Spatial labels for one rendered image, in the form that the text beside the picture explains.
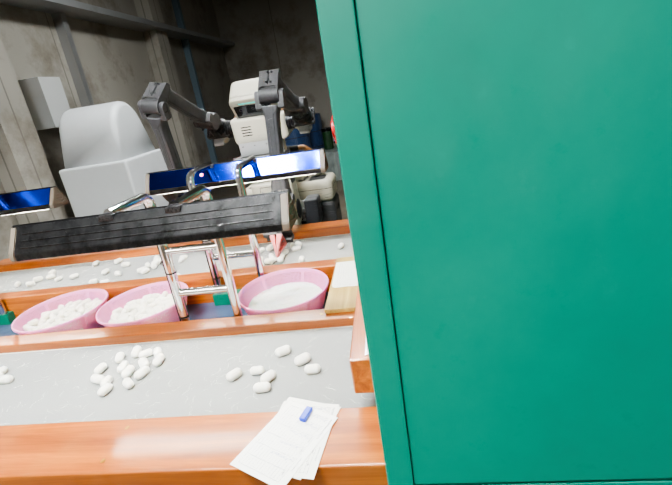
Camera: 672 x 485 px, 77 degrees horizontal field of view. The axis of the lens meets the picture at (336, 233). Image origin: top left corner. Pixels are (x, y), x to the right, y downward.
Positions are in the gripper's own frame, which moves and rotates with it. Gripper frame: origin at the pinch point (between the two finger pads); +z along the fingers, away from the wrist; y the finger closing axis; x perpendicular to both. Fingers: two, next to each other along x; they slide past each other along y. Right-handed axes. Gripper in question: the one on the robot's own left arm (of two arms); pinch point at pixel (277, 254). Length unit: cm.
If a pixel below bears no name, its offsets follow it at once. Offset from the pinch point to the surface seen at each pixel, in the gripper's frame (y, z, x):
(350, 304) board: 30, 32, -28
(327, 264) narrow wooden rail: 20.0, 10.3, -8.5
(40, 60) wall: -261, -265, 65
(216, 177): -13.5, -16.7, -26.1
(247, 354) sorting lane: 6, 45, -33
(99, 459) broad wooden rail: -9, 67, -55
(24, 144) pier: -242, -166, 72
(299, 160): 14.7, -18.7, -26.4
